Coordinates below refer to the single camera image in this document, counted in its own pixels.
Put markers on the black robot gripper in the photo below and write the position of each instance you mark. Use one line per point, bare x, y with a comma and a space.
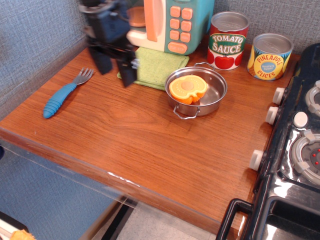
108, 25

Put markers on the orange toy half fruit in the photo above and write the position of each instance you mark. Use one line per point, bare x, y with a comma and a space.
188, 89

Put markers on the green folded towel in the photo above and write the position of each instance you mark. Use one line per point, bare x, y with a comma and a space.
155, 67

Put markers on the orange microwave turntable plate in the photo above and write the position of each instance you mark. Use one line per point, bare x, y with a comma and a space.
136, 16

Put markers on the teal toy microwave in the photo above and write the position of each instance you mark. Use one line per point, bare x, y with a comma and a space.
172, 26

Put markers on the small steel pot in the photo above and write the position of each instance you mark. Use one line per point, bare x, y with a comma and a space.
217, 89

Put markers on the tomato sauce toy can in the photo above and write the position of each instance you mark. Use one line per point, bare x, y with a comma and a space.
227, 38

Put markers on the pineapple slices toy can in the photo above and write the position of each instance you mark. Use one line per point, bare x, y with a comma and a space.
269, 56

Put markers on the white stove knob middle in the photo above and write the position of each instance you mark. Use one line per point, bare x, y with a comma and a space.
271, 115

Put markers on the white stove knob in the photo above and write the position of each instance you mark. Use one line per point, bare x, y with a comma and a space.
271, 115
278, 95
256, 159

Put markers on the white stove knob rear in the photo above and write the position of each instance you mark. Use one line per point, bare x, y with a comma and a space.
278, 95

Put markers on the white stove knob front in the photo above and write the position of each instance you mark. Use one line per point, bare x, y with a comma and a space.
256, 159

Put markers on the white round stove button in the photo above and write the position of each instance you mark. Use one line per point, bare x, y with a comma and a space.
300, 119

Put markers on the orange fuzzy object corner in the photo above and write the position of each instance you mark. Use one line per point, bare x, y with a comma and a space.
21, 235

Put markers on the grey rear stove burner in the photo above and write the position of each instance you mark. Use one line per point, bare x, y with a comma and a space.
312, 106

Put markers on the grey stove burner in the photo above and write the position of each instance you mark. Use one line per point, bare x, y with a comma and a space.
312, 106
305, 156

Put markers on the grey front stove burner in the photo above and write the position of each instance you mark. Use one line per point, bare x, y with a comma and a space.
305, 156

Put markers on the black toy stove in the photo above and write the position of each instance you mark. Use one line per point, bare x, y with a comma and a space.
286, 206

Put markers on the blue handled toy fork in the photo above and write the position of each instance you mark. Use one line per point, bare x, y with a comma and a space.
56, 101

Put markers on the black oven door handle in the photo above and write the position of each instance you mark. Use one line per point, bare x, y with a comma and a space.
236, 205

